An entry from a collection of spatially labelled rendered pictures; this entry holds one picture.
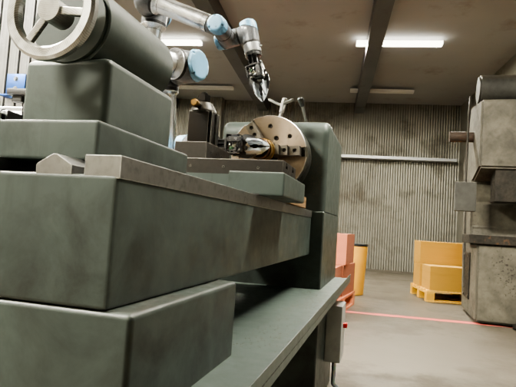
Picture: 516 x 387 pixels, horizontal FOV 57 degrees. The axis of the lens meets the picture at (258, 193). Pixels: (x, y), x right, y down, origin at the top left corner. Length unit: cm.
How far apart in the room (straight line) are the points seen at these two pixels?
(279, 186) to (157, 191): 54
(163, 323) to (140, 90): 38
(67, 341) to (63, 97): 36
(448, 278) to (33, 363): 584
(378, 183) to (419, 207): 98
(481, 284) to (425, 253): 173
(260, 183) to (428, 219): 966
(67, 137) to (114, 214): 16
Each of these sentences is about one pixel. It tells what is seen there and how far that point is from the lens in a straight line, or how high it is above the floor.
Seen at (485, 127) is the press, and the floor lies 186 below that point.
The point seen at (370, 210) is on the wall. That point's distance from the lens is 1061.
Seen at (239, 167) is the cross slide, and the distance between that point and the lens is 132.
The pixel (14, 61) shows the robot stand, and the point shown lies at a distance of 201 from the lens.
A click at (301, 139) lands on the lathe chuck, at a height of 114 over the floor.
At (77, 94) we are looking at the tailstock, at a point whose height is 97.
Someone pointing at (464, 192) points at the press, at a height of 123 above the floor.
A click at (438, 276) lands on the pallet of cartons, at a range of 624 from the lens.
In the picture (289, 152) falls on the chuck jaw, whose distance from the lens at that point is 187.
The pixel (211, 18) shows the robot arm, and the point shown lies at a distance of 208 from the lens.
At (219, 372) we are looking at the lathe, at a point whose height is 54.
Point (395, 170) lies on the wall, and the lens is 1073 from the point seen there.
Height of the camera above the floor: 79
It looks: 4 degrees up
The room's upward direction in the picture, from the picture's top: 4 degrees clockwise
